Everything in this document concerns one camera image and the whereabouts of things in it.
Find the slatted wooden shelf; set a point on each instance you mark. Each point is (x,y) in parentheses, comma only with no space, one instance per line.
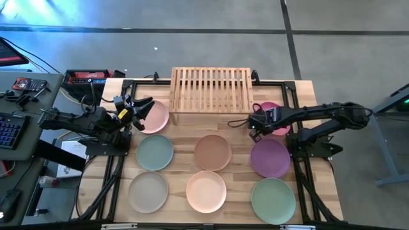
(211,89)

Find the grey metal table stand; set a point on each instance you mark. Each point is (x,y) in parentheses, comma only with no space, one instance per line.
(388,153)

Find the smartphone with red case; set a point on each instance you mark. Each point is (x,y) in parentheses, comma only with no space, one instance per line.
(29,84)

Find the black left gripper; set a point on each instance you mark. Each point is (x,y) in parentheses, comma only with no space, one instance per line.
(126,111)

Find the beige grey plate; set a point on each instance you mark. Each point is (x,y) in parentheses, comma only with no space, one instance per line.
(148,192)

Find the mint green plate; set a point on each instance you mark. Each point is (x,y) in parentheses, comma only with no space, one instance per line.
(273,201)

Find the terracotta brown plate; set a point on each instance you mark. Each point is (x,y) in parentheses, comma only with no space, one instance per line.
(212,152)

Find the teal plate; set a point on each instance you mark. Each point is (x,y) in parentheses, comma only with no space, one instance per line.
(155,152)

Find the black computer mouse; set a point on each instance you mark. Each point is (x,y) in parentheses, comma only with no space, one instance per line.
(9,204)

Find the black clamp tool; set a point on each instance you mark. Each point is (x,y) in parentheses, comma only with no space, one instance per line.
(32,96)

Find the light pink plate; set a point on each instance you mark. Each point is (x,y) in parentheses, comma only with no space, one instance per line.
(158,119)

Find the white paper box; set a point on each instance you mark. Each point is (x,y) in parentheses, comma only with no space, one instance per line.
(72,159)

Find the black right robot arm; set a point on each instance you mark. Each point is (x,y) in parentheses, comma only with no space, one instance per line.
(322,113)

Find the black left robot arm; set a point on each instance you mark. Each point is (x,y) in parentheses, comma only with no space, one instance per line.
(80,119)

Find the black flat bar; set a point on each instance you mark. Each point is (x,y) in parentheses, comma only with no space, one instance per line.
(60,155)

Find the black keyboard with backlight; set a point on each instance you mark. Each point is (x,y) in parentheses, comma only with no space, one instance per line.
(11,131)

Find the computer monitor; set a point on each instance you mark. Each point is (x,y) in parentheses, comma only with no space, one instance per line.
(9,52)

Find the grey side desk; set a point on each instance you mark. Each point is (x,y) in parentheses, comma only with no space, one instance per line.
(38,105)

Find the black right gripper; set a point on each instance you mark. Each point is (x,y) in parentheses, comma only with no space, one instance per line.
(263,119)

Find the peach plate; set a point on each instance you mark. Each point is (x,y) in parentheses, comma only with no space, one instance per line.
(206,191)

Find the purple plate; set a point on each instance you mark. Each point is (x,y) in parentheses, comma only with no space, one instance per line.
(270,158)

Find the magenta plate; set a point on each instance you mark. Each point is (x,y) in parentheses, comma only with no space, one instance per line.
(269,105)

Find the black frame clamp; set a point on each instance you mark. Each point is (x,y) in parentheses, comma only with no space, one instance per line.
(255,76)
(155,76)

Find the red and black equipment box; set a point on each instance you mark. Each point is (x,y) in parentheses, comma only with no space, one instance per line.
(86,78)

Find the white edge bracket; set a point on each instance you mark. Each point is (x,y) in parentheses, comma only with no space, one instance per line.
(297,227)
(119,226)

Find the clear plastic bottle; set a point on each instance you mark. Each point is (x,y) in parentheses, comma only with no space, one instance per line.
(48,181)

